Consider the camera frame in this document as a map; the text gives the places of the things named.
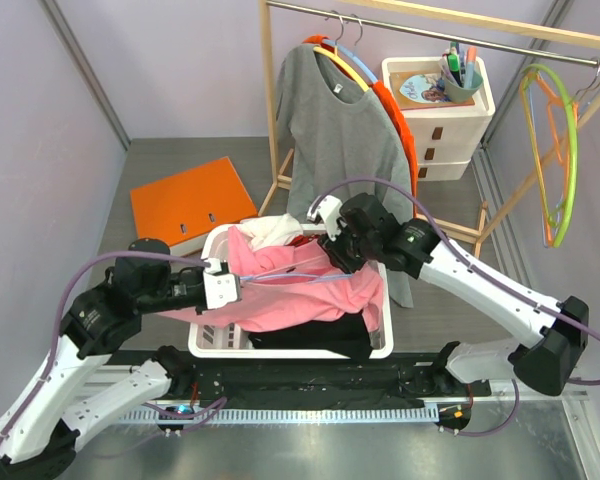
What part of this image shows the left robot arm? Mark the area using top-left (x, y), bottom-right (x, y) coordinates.
top-left (0, 239), bottom-right (239, 479)

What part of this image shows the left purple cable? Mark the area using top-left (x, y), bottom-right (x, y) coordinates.
top-left (0, 250), bottom-right (231, 480)

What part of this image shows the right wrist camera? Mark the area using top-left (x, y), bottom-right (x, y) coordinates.
top-left (306, 195), bottom-right (343, 241)

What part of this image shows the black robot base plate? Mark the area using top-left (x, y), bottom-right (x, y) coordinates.
top-left (99, 345), bottom-right (493, 409)

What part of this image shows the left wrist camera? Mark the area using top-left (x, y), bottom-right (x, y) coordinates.
top-left (203, 258), bottom-right (241, 310)

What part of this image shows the green pen cup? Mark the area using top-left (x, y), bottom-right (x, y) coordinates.
top-left (439, 57), bottom-right (484, 104)

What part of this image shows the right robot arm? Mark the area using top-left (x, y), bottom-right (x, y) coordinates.
top-left (307, 193), bottom-right (589, 396)

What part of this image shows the light blue wire hanger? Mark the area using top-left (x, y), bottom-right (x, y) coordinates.
top-left (229, 256), bottom-right (352, 285)

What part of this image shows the white garment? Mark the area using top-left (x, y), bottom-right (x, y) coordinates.
top-left (237, 213), bottom-right (303, 250)

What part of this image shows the slotted cable duct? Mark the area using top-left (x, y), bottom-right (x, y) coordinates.
top-left (118, 403), bottom-right (439, 426)

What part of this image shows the pink t shirt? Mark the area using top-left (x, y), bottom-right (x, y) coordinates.
top-left (162, 226), bottom-right (384, 332)

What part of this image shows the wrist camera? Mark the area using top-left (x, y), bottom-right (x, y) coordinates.
top-left (203, 258), bottom-right (241, 310)
top-left (306, 195), bottom-right (343, 241)

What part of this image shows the picture card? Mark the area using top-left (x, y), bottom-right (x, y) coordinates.
top-left (389, 70), bottom-right (475, 110)

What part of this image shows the orange binder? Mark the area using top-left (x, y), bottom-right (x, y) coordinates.
top-left (130, 157), bottom-right (258, 256)

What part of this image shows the white drawer unit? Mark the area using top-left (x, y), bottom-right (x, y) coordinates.
top-left (381, 57), bottom-right (495, 182)

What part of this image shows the red printed garment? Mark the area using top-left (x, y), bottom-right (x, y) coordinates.
top-left (286, 234), bottom-right (323, 248)

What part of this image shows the black garment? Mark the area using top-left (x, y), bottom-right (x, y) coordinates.
top-left (248, 312), bottom-right (373, 361)

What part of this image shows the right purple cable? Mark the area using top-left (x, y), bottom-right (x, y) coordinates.
top-left (311, 176), bottom-right (600, 438)

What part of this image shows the wooden clothes rack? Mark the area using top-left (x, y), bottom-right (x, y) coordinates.
top-left (257, 0), bottom-right (600, 251)

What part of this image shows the white laundry basket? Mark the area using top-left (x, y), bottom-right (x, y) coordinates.
top-left (188, 224), bottom-right (394, 360)

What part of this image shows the yellow hanger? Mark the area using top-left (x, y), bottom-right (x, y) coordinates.
top-left (313, 45), bottom-right (369, 92)

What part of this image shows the grey sweatshirt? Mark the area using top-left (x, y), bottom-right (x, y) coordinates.
top-left (274, 43), bottom-right (415, 309)

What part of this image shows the purple cable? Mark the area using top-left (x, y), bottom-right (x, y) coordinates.
top-left (311, 176), bottom-right (600, 438)
top-left (0, 250), bottom-right (231, 480)

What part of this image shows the orange plastic hanger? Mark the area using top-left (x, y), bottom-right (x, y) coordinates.
top-left (519, 69), bottom-right (579, 246)

